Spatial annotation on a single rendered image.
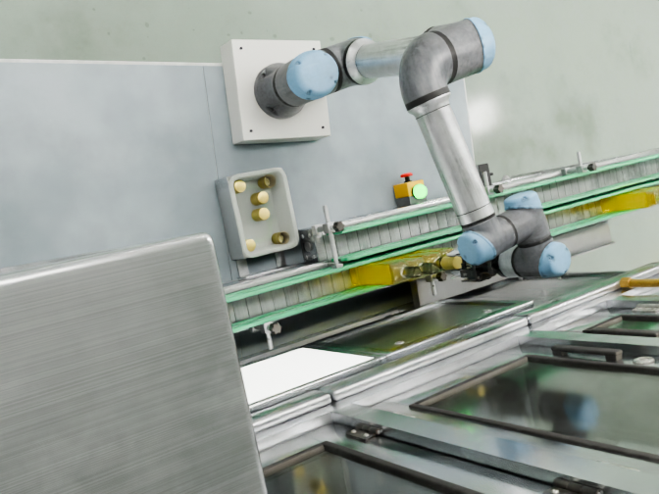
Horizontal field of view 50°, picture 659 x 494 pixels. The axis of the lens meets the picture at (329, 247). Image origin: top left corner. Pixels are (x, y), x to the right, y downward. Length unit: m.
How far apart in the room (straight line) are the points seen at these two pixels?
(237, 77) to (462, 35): 0.68
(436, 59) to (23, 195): 0.99
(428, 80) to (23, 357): 1.18
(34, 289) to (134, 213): 1.47
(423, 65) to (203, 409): 1.13
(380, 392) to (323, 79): 0.81
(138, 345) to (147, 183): 1.49
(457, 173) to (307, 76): 0.51
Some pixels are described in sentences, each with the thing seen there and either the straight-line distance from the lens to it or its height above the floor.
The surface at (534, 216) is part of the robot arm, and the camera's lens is 1.57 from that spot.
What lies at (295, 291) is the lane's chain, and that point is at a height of 0.88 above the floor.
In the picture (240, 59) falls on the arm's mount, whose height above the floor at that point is 0.83.
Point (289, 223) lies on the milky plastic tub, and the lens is 1.95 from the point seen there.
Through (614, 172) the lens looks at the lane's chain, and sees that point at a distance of 2.87.
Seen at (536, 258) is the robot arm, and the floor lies 1.48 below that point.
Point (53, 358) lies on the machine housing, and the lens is 0.40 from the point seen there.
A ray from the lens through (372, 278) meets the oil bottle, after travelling 1.90.
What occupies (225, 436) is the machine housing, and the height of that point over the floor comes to 2.13.
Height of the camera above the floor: 2.52
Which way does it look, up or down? 57 degrees down
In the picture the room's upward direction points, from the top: 85 degrees clockwise
